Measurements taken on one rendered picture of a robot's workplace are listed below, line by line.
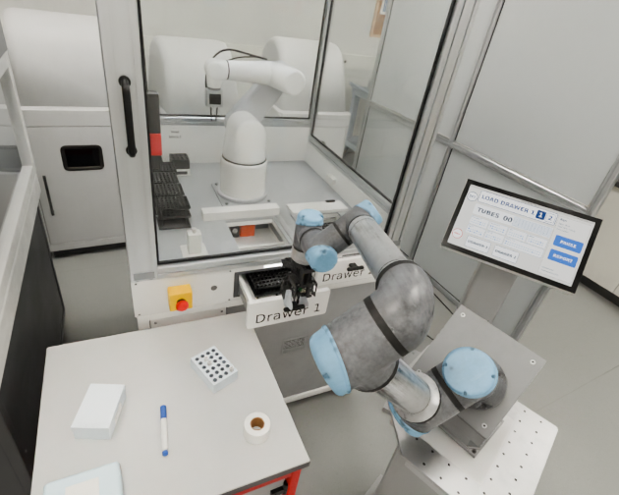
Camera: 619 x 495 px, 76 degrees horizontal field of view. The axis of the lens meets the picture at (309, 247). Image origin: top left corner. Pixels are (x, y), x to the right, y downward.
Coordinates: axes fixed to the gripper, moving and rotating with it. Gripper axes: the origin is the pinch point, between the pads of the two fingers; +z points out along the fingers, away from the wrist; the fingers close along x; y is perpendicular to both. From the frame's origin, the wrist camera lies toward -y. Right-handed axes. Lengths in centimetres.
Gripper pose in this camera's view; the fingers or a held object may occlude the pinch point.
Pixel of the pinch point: (292, 304)
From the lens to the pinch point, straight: 131.2
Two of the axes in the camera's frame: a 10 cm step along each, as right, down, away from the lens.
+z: -1.5, 8.3, 5.4
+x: 9.0, -1.1, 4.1
